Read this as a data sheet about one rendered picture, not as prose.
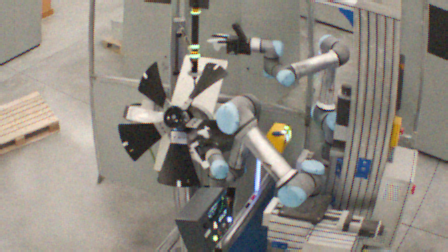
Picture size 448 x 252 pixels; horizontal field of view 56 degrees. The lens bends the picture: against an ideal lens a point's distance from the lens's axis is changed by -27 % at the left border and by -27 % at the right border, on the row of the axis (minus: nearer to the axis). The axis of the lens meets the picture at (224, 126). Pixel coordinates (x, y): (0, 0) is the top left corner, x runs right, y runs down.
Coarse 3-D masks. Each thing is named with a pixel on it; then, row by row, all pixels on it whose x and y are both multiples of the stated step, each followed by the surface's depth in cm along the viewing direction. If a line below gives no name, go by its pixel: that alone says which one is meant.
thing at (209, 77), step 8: (208, 64) 298; (216, 64) 293; (208, 72) 293; (216, 72) 288; (224, 72) 285; (200, 80) 295; (208, 80) 288; (216, 80) 284; (200, 88) 288; (192, 96) 288
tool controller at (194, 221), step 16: (208, 192) 223; (224, 192) 225; (192, 208) 213; (208, 208) 212; (224, 208) 224; (176, 224) 209; (192, 224) 205; (208, 224) 208; (192, 240) 210; (208, 240) 210
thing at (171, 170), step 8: (176, 144) 286; (184, 144) 288; (168, 152) 283; (176, 152) 284; (184, 152) 287; (168, 160) 282; (176, 160) 283; (184, 160) 286; (160, 168) 280; (168, 168) 281; (176, 168) 282; (184, 168) 284; (192, 168) 286; (160, 176) 280; (168, 176) 280; (176, 176) 281; (184, 176) 283; (192, 176) 284; (168, 184) 280; (176, 184) 280; (184, 184) 282; (192, 184) 283
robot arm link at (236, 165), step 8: (248, 96) 237; (256, 104) 238; (240, 144) 253; (232, 152) 258; (240, 152) 255; (232, 160) 260; (240, 160) 258; (232, 168) 261; (240, 168) 261; (240, 176) 265
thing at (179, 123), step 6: (168, 108) 286; (174, 108) 286; (180, 108) 284; (168, 114) 286; (180, 114) 284; (186, 114) 286; (192, 114) 294; (168, 120) 285; (174, 120) 285; (180, 120) 283; (168, 126) 284; (174, 126) 283; (180, 126) 284; (186, 132) 292
